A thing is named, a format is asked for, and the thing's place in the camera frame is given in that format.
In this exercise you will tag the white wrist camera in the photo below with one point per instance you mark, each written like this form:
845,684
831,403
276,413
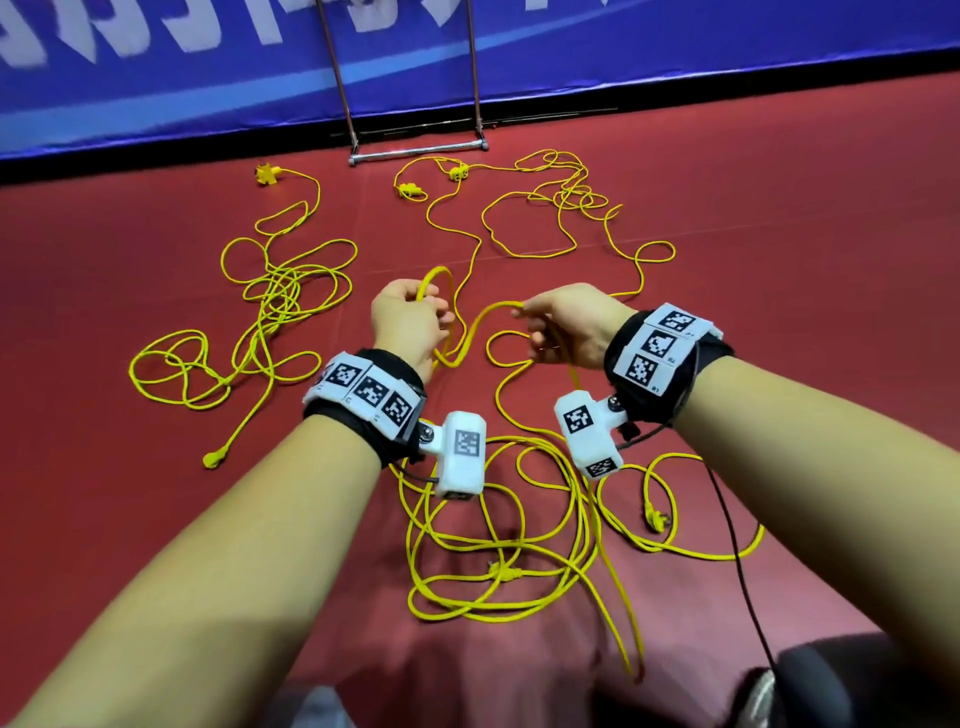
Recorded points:
458,453
588,432

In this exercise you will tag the person's left forearm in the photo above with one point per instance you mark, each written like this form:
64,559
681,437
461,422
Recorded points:
195,585

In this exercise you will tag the person's left hand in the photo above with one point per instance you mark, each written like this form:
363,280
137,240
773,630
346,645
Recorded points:
410,323

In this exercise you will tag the black marker wristband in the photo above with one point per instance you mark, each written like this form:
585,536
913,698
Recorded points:
365,398
668,357

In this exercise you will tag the metal rack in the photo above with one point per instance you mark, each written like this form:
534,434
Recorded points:
420,150

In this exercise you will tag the person's right forearm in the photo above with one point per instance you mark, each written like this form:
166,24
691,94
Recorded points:
855,495

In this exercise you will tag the person's right hand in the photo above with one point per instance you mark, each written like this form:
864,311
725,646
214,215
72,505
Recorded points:
585,323

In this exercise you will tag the blue banner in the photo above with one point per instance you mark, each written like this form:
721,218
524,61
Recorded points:
720,45

